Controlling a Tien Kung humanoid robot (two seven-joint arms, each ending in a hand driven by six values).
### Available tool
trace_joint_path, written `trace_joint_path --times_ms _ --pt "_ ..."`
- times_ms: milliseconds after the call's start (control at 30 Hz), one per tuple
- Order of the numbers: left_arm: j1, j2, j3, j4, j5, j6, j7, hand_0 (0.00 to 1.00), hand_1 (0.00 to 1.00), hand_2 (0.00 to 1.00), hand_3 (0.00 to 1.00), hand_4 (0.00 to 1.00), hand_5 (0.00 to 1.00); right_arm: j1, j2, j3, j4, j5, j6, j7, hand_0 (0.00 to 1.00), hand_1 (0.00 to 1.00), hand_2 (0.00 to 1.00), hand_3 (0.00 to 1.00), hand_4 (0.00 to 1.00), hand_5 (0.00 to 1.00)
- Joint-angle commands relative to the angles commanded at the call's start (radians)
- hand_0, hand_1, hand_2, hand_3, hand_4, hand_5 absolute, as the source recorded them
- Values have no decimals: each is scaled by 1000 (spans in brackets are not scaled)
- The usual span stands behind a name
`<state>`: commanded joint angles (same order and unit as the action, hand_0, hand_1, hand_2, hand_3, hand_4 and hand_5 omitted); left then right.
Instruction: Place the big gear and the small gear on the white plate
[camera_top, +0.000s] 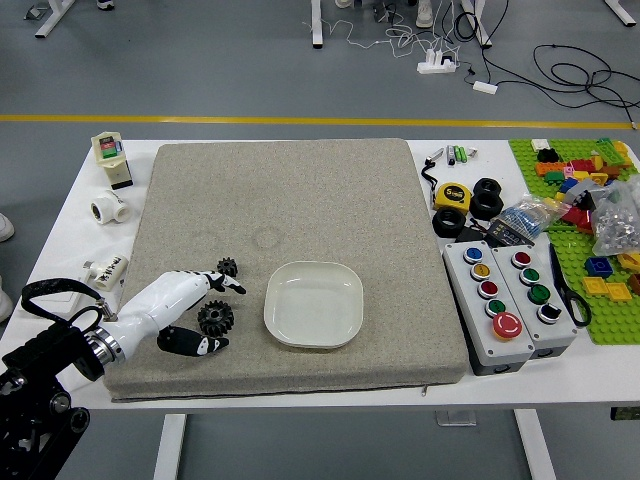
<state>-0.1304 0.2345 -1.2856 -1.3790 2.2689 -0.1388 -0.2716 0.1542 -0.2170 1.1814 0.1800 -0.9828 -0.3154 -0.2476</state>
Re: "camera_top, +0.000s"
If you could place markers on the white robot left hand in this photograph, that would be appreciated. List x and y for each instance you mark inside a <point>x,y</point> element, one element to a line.
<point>160,300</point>

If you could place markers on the big black gear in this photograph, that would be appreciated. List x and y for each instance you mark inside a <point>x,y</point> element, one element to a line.
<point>210,324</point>

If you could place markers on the small black gear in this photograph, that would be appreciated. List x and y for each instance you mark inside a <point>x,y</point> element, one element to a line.
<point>227,264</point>

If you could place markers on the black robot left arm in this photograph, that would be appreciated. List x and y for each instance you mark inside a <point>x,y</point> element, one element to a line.
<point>45,350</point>

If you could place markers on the grey five-button control box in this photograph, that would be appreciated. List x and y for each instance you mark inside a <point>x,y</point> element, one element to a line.
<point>487,345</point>

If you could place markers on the grey four-button control box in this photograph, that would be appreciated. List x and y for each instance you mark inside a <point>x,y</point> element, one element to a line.
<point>560,330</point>

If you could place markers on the white tube with writing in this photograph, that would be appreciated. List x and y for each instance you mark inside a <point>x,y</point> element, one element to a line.
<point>110,270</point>

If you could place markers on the white flat panel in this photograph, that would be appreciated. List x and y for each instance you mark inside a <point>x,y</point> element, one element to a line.
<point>72,301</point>

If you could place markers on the white pipe tee fitting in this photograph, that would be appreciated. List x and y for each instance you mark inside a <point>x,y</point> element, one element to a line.
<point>111,207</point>

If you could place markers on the white table leg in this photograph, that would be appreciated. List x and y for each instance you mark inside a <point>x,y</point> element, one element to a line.
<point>537,445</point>
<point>170,445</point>

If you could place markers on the white square plate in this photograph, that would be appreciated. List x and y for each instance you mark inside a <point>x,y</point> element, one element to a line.
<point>314,305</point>

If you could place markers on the grey-brown mat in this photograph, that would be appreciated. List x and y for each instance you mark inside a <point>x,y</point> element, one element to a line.
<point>300,200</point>

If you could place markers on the white background desk leg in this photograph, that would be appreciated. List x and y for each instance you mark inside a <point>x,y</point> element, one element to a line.
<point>481,25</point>
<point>622,9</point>
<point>50,20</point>
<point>318,25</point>

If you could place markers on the dark shoe with white sole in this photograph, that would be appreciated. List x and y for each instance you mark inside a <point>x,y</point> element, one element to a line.
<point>105,4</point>

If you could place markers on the yellow tape measure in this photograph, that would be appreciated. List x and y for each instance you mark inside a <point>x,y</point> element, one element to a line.
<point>452,196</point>

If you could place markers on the black flat pouch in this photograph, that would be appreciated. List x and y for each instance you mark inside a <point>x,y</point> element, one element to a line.
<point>470,234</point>

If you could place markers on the black and white battery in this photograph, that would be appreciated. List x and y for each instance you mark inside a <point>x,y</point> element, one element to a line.
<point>450,155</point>

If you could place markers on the green battery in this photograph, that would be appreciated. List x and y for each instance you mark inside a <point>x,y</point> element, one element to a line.
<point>463,153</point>
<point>457,152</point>

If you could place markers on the black display module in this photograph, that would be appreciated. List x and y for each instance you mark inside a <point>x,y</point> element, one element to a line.
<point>510,234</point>

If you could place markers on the white power strip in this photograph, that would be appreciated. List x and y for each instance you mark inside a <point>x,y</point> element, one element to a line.
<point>437,64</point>

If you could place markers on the plastic bag of blue parts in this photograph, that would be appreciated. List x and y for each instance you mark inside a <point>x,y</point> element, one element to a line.
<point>525,215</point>

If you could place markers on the white power adapter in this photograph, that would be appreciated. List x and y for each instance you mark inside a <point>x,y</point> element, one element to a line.
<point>485,87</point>

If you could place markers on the black scissors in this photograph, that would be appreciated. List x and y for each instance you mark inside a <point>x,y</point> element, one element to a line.
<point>562,282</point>

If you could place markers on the white toy brick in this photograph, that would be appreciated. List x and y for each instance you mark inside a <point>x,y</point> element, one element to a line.
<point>540,145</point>

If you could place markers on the black toy brick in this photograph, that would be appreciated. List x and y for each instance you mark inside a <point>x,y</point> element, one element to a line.
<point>547,155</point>

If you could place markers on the green brick baseplate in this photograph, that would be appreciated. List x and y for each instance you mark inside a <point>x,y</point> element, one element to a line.
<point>575,260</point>

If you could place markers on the red toy brick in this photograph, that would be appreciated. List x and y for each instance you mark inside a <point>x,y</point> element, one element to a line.
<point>576,217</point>

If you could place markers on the yellow flat toy brick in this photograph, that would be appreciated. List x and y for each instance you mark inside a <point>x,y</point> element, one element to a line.
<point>595,286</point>
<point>617,291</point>

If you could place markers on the blue toy brick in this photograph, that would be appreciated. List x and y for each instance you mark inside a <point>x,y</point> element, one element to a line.
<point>599,266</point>

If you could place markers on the plastic bag of silver nuts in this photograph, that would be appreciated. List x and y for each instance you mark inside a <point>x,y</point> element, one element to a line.
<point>617,225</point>

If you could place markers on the green long toy brick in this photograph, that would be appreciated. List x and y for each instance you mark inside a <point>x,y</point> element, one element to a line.
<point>609,150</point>

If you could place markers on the cream switch box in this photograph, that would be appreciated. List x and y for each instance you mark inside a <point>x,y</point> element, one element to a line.
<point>111,160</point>

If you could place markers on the grey bracket under table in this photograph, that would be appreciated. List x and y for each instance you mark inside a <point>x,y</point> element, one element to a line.
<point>455,418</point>

